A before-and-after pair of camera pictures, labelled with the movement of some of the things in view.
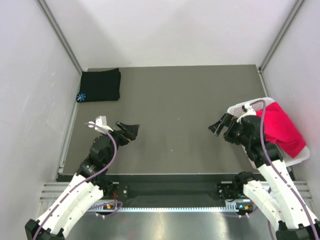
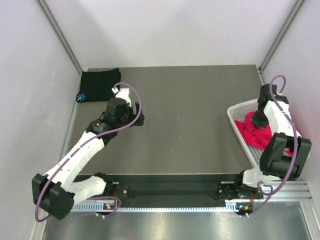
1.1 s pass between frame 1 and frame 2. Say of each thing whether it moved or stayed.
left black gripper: moved
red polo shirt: moved
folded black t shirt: stayed
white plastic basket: stayed
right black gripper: moved
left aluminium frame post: stayed
